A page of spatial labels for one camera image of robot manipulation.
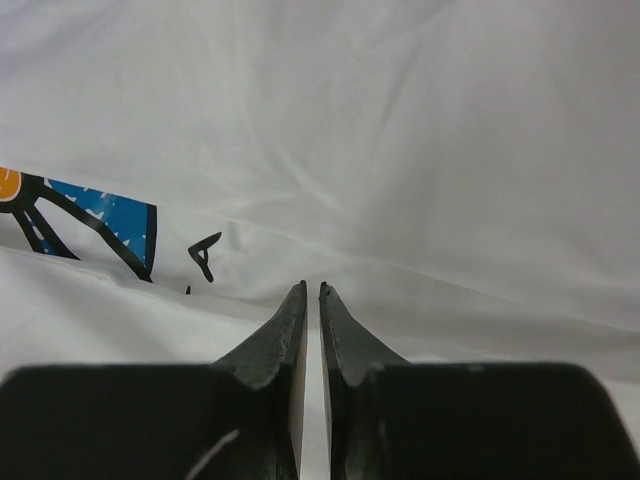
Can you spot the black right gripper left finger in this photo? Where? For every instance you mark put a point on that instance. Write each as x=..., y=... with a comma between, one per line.
x=239, y=417

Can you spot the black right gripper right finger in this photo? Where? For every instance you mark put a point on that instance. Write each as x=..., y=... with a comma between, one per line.
x=389, y=418

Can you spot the white daisy print t shirt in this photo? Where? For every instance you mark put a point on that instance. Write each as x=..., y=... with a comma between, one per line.
x=464, y=173

